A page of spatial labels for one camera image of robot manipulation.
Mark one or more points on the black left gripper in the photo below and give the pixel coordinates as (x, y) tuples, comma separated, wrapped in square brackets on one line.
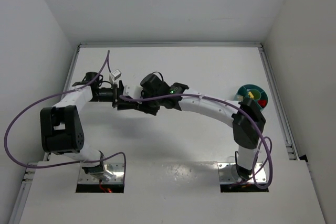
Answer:
[(115, 95)]

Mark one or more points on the yellow long lego plate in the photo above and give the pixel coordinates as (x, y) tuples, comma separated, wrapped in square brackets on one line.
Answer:
[(251, 95)]

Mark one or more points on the metal base plate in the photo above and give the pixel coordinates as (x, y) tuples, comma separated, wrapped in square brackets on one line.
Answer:
[(228, 174), (107, 173)]

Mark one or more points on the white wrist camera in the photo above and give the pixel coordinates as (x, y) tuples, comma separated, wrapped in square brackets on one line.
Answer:
[(114, 75), (132, 91)]

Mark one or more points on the red long lego brick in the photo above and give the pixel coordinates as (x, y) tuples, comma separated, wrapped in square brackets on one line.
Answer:
[(262, 103)]

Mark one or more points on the teal divided round container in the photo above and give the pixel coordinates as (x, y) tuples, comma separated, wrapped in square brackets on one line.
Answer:
[(254, 92)]

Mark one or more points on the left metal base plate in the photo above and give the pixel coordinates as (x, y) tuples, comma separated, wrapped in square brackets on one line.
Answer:
[(107, 173)]

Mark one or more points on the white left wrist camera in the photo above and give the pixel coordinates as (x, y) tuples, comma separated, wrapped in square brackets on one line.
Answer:
[(114, 75)]

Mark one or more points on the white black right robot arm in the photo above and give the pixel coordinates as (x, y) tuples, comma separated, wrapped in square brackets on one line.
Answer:
[(244, 117)]

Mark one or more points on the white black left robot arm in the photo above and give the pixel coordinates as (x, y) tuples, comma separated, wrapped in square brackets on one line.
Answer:
[(61, 128)]

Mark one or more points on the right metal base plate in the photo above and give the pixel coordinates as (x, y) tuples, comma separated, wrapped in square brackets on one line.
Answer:
[(228, 174)]

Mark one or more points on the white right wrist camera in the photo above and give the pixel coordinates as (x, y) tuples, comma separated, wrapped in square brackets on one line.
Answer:
[(132, 91)]

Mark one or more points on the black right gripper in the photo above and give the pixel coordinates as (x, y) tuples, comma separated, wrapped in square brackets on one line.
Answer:
[(146, 107)]

